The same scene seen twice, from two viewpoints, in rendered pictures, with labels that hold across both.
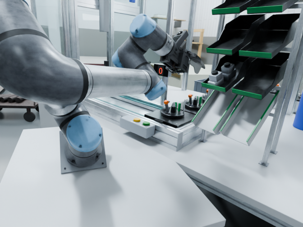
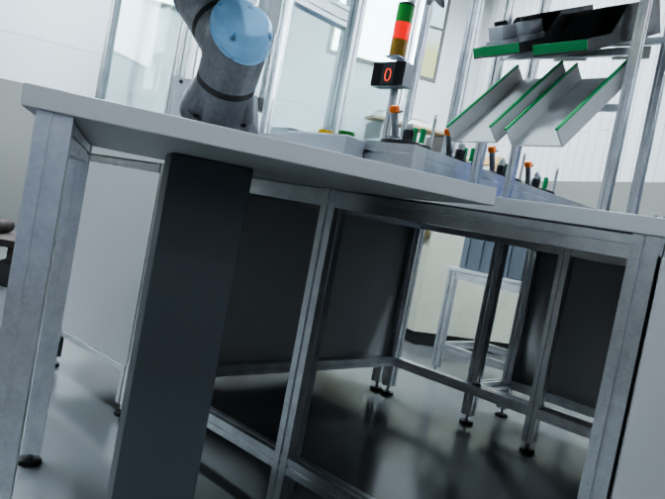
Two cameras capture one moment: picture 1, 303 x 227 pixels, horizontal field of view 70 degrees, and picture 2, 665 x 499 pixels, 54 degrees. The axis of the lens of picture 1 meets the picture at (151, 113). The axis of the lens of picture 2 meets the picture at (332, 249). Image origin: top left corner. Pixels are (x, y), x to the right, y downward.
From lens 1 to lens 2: 0.82 m
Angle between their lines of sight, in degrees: 16
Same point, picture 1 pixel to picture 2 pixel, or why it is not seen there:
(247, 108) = (566, 102)
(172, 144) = not seen: hidden behind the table
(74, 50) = (192, 51)
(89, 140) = (250, 34)
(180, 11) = (444, 114)
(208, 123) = (481, 132)
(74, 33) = not seen: hidden behind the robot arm
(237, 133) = (541, 136)
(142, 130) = (335, 143)
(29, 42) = not seen: outside the picture
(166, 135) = (387, 157)
